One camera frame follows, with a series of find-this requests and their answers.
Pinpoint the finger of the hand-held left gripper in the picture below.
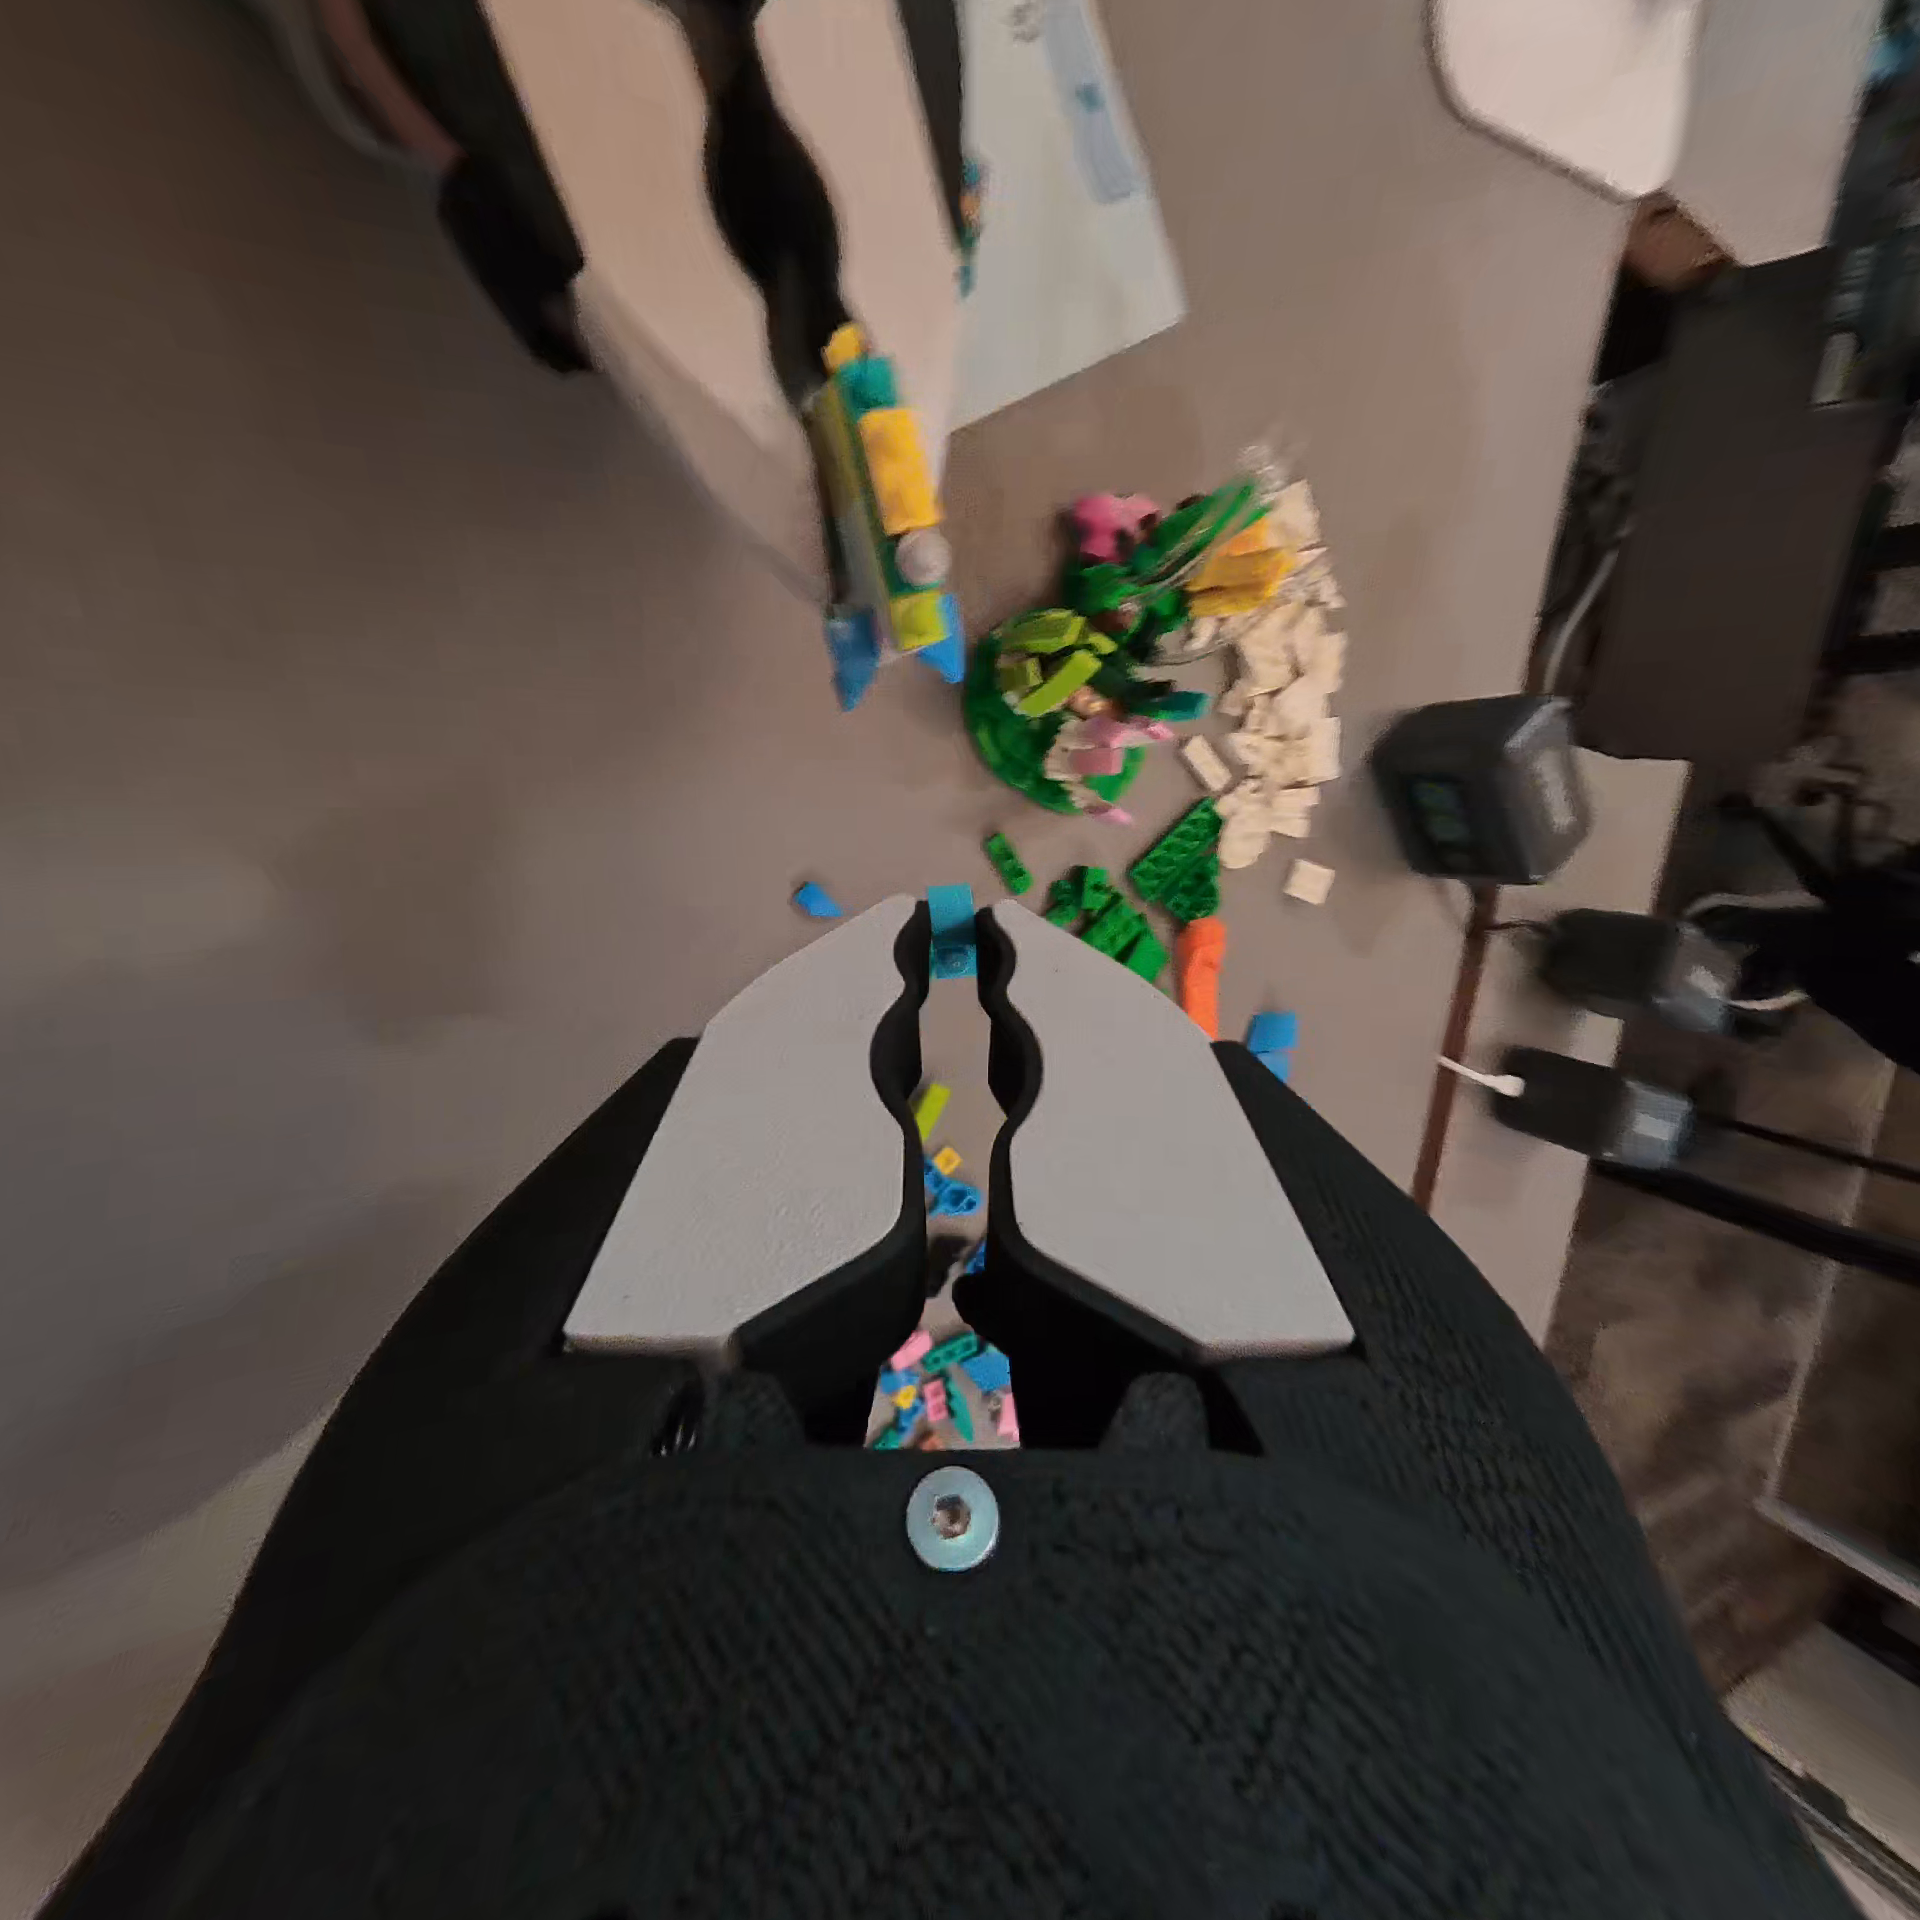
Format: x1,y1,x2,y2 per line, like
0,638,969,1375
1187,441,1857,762
488,0,846,597
763,0,968,441

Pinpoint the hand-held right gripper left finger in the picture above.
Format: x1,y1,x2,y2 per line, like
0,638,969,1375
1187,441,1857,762
561,897,931,1448

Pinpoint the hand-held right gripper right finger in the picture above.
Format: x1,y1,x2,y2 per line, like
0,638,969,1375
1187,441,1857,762
980,897,1358,1448

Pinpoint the multicoloured striped brick model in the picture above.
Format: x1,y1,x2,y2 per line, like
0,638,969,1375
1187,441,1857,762
801,323,969,707

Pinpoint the white instruction booklet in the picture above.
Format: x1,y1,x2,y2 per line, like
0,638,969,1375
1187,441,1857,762
945,0,1188,438

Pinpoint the pile of green bricks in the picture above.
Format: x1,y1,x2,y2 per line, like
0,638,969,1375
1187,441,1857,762
984,799,1225,983

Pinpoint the black charger box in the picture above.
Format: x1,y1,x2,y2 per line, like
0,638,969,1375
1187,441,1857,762
1539,908,1785,1037
1492,1047,1705,1171

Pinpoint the green brick flower model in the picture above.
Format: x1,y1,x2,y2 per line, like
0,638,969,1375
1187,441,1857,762
960,472,1305,818

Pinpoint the black power box green display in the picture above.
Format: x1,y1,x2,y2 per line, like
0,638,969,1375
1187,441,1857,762
1373,696,1594,888

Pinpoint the white rounded mat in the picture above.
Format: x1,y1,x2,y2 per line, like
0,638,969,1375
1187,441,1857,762
1424,0,1705,198

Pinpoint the black case white print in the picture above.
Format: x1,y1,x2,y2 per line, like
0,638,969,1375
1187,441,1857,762
1591,249,1907,766

